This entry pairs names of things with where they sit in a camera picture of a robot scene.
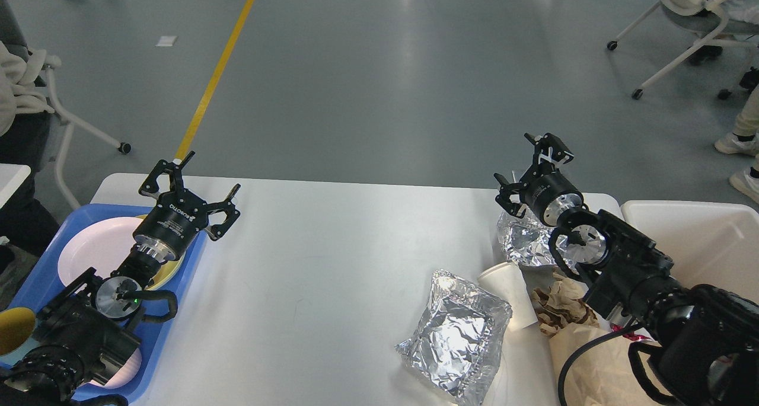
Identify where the crumpled brown paper ball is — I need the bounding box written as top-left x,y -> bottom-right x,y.
530,271 -> 600,338

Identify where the brown paper bag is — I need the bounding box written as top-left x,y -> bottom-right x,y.
548,323 -> 656,405

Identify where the white paper cup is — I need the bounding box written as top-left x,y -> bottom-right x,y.
477,262 -> 538,331

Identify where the yellow plate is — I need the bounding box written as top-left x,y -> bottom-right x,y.
133,213 -> 186,291

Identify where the blue plastic tray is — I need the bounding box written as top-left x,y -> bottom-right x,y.
10,204 -> 208,405

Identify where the pink ribbed mug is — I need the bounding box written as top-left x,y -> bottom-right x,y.
87,349 -> 143,389

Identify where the teal mug yellow inside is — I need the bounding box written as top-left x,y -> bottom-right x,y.
1,307 -> 38,366

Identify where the pink plate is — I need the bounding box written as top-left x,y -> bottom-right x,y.
58,217 -> 143,286

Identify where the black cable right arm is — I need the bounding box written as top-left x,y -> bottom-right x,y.
557,326 -> 644,406

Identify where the white rolling office chair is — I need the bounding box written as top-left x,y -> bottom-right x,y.
605,0 -> 757,100

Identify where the large crumpled foil sheet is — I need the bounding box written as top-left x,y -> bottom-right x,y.
395,269 -> 513,405

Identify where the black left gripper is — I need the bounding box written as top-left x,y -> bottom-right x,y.
132,151 -> 242,261

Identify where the small foil ball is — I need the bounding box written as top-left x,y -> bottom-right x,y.
496,210 -> 557,267

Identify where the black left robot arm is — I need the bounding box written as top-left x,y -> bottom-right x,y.
2,152 -> 240,405

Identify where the person in cream sweater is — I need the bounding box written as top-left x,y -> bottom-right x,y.
1,0 -> 59,257

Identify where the person in beige trousers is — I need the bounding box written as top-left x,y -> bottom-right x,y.
714,88 -> 758,203

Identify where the white chair frame left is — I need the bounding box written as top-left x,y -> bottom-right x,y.
29,49 -> 131,210

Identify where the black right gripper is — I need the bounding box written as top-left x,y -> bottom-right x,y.
494,133 -> 585,227

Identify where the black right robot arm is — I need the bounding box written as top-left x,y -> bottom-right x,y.
495,133 -> 758,405

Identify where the white plastic bin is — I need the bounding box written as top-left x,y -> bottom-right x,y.
620,200 -> 759,303

